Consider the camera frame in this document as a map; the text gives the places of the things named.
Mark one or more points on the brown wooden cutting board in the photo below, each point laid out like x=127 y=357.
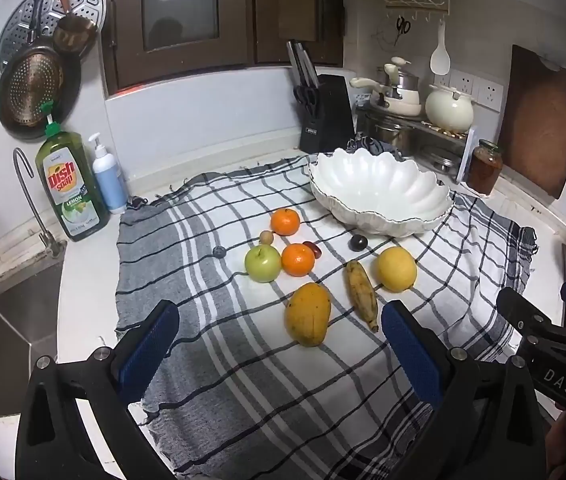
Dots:
x=543 y=120

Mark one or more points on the perforated steel steamer plate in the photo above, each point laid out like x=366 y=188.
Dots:
x=18 y=15

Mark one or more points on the metal kitchen rack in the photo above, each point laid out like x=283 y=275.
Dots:
x=443 y=135

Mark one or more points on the yellow mango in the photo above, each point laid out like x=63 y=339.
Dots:
x=308 y=314

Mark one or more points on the round yellow pear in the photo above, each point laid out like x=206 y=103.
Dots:
x=396 y=268

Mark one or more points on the white wall socket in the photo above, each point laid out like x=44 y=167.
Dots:
x=490 y=94
x=463 y=85

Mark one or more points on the small dark blueberry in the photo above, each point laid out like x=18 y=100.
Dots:
x=219 y=251

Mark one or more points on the dark plum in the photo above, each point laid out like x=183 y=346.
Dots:
x=358 y=242

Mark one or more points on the green apple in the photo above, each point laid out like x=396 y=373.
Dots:
x=263 y=263

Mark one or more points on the red date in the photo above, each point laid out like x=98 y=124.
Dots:
x=313 y=249

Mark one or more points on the small copper pot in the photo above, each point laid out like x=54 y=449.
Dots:
x=73 y=35

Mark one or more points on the orange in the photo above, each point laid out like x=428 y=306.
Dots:
x=285 y=221
x=298 y=259

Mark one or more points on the glass jar with orange preserve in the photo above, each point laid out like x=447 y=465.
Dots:
x=484 y=170

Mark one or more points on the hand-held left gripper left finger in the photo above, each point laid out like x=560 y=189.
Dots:
x=148 y=345

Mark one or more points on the black knife block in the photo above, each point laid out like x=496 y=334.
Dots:
x=330 y=115

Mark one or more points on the grey checked cloth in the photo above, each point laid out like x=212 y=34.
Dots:
x=213 y=310

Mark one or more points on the blue white pump bottle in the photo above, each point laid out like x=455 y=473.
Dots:
x=110 y=180

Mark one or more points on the curved steel faucet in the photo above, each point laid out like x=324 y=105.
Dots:
x=38 y=215

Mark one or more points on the spotted yellow banana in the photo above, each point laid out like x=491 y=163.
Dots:
x=361 y=295

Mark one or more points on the white scalloped bowl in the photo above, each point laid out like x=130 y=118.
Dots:
x=378 y=185

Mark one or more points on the black hanging scissors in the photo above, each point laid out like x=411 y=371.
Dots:
x=403 y=25

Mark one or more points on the white rice paddle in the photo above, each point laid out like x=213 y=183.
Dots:
x=440 y=57

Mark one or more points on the cream casserole pot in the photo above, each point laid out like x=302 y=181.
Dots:
x=449 y=109

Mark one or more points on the steel sink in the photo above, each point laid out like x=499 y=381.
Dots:
x=18 y=320

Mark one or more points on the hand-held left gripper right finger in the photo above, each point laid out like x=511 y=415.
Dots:
x=410 y=355

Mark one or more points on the black kitchen scissors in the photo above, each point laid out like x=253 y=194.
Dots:
x=305 y=99

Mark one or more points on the small brown longan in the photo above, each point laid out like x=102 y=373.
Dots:
x=265 y=236

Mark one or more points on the dark brown wall cabinet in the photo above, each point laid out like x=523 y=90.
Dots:
x=238 y=10

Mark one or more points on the green dish soap bottle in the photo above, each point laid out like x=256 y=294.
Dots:
x=70 y=185

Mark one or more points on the steel stock pot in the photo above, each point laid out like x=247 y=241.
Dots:
x=393 y=134

